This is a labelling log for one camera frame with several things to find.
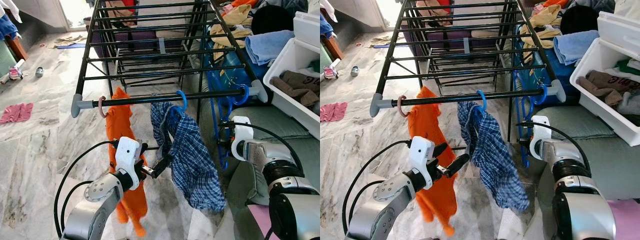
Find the tan clothes pile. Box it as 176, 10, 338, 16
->
416, 0, 451, 26
105, 0, 138, 26

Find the teal blue bag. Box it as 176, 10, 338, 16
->
207, 47, 266, 98
515, 45, 581, 93

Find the small pink white toy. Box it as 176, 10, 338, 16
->
324, 59, 342, 81
7, 59, 26, 82

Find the white hanging garment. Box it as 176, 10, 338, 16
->
0, 0, 23, 23
320, 0, 338, 23

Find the light blue towel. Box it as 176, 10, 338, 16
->
552, 30, 600, 67
245, 30, 296, 67

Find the brown garment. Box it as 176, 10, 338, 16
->
575, 70, 636, 108
272, 70, 321, 107

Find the grey white garment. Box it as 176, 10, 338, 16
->
617, 92, 640, 126

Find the blue plaid shirt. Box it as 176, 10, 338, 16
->
151, 101, 227, 212
457, 101, 531, 212

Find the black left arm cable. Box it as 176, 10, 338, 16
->
348, 180, 386, 231
60, 180, 93, 231

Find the grey green sofa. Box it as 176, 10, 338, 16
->
525, 105, 640, 240
220, 102, 321, 240

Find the purple sofa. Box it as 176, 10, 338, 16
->
90, 27, 201, 58
402, 27, 511, 58

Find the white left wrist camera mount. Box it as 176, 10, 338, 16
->
115, 136, 142, 190
409, 136, 437, 190

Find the tan yellow garment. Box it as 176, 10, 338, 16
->
209, 4, 253, 61
520, 4, 562, 63

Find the orange printed t-shirt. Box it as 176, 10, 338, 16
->
407, 86, 458, 237
105, 86, 149, 238

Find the black left camera cable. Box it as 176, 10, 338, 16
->
342, 140, 413, 233
54, 140, 118, 236

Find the brown wooden board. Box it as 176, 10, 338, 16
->
327, 35, 346, 61
7, 35, 28, 62

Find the pink floor rag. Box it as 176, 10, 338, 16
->
0, 102, 34, 124
320, 102, 348, 122

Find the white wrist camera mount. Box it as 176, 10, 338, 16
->
409, 136, 437, 190
115, 136, 142, 190
530, 116, 552, 161
231, 116, 253, 161

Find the blue edged floor mat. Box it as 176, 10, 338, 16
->
54, 34, 88, 50
372, 34, 406, 49

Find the black clothes drying rack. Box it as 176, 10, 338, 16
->
370, 0, 567, 143
71, 0, 269, 126

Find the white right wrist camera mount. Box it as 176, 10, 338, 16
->
231, 116, 253, 161
530, 116, 552, 161

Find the white plastic storage box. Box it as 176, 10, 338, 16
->
262, 11, 321, 138
570, 11, 640, 147

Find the green laundry bin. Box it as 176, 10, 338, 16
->
320, 45, 333, 76
0, 40, 18, 78

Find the blue hanging garment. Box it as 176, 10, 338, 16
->
320, 12, 335, 38
0, 14, 20, 41

